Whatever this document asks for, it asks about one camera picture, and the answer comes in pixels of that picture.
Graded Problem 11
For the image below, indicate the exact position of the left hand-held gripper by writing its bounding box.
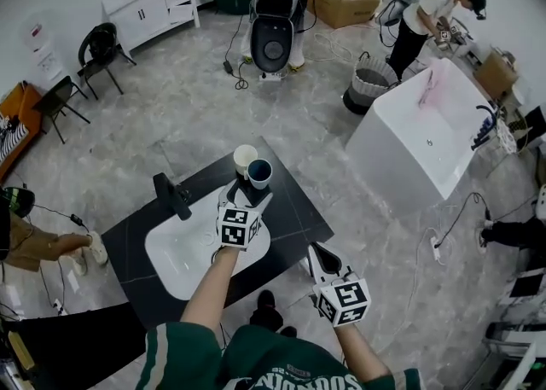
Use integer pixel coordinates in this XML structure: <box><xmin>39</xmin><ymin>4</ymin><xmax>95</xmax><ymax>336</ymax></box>
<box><xmin>217</xmin><ymin>178</ymin><xmax>274</xmax><ymax>251</ymax></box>

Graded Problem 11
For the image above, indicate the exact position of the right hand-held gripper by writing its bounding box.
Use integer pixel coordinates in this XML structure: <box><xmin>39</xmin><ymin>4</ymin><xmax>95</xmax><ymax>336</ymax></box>
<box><xmin>306</xmin><ymin>242</ymin><xmax>371</xmax><ymax>329</ymax></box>

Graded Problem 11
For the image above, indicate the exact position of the dark teal cup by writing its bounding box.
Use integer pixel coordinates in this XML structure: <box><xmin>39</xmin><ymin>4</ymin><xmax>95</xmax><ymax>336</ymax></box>
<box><xmin>247</xmin><ymin>158</ymin><xmax>274</xmax><ymax>191</ymax></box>

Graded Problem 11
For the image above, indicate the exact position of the white cup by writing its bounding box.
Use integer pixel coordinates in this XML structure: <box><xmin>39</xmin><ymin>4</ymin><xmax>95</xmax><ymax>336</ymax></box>
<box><xmin>232</xmin><ymin>143</ymin><xmax>259</xmax><ymax>178</ymax></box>

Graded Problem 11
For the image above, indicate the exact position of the person's left forearm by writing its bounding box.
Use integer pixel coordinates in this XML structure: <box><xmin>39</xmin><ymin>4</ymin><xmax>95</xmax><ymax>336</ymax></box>
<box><xmin>178</xmin><ymin>247</ymin><xmax>241</xmax><ymax>334</ymax></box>

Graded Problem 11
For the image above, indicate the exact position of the person's right forearm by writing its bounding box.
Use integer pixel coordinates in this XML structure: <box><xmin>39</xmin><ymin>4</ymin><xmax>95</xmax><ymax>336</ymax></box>
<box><xmin>334</xmin><ymin>323</ymin><xmax>396</xmax><ymax>386</ymax></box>

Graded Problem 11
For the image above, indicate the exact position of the white sink basin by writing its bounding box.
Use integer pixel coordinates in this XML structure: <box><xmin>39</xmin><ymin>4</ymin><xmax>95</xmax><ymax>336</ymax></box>
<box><xmin>143</xmin><ymin>183</ymin><xmax>272</xmax><ymax>302</ymax></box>

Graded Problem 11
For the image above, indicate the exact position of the black stone vanity top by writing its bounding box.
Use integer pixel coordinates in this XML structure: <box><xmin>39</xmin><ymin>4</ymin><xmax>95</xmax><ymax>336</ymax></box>
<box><xmin>100</xmin><ymin>136</ymin><xmax>336</xmax><ymax>330</ymax></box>

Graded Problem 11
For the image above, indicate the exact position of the person's left black shoe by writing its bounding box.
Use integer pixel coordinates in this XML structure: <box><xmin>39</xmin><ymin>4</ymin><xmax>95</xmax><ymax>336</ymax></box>
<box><xmin>249</xmin><ymin>289</ymin><xmax>285</xmax><ymax>332</ymax></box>

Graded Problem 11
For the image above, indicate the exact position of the person's green shirt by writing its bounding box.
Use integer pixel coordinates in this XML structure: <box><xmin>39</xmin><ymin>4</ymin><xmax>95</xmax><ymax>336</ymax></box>
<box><xmin>136</xmin><ymin>322</ymin><xmax>427</xmax><ymax>390</ymax></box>

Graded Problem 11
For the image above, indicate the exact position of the white bathtub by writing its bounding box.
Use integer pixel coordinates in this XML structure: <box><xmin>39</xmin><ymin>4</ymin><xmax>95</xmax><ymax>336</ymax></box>
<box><xmin>344</xmin><ymin>57</ymin><xmax>481</xmax><ymax>201</ymax></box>

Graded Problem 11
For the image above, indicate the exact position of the pleated white black basket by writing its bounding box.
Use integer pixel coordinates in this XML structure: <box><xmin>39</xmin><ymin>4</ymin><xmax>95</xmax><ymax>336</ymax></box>
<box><xmin>342</xmin><ymin>51</ymin><xmax>396</xmax><ymax>115</ymax></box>

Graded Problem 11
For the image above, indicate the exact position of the pink towel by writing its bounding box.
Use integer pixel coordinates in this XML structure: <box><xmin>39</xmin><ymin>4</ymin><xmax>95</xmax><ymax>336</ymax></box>
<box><xmin>417</xmin><ymin>70</ymin><xmax>443</xmax><ymax>110</ymax></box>

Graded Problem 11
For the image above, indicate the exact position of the black chair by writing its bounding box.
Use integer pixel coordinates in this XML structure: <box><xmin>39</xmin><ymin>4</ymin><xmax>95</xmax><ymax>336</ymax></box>
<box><xmin>32</xmin><ymin>75</ymin><xmax>91</xmax><ymax>145</ymax></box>
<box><xmin>78</xmin><ymin>22</ymin><xmax>137</xmax><ymax>95</ymax></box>

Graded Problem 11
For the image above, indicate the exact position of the black bathtub faucet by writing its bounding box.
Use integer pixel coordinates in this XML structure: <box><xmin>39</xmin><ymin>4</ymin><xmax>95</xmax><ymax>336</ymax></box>
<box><xmin>470</xmin><ymin>104</ymin><xmax>500</xmax><ymax>151</ymax></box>

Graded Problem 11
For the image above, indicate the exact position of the white vanity cabinet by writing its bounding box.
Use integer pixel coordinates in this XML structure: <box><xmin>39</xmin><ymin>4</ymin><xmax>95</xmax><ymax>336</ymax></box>
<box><xmin>101</xmin><ymin>0</ymin><xmax>201</xmax><ymax>55</ymax></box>

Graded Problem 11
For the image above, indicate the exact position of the black cabinet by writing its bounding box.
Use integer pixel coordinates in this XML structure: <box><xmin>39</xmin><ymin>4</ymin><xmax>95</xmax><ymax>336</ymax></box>
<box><xmin>0</xmin><ymin>302</ymin><xmax>148</xmax><ymax>390</ymax></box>

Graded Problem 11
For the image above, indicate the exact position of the orange sofa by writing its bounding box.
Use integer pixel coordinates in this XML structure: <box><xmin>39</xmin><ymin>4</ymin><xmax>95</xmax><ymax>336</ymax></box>
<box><xmin>0</xmin><ymin>80</ymin><xmax>48</xmax><ymax>180</ymax></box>

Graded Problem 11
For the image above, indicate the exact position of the small cardboard box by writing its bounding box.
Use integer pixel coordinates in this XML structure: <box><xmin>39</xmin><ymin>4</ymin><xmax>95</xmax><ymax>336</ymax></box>
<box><xmin>473</xmin><ymin>49</ymin><xmax>520</xmax><ymax>99</ymax></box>

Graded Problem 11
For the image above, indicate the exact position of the white water dispenser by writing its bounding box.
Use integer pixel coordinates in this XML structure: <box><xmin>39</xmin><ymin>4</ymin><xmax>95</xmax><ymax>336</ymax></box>
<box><xmin>20</xmin><ymin>12</ymin><xmax>65</xmax><ymax>82</ymax></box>

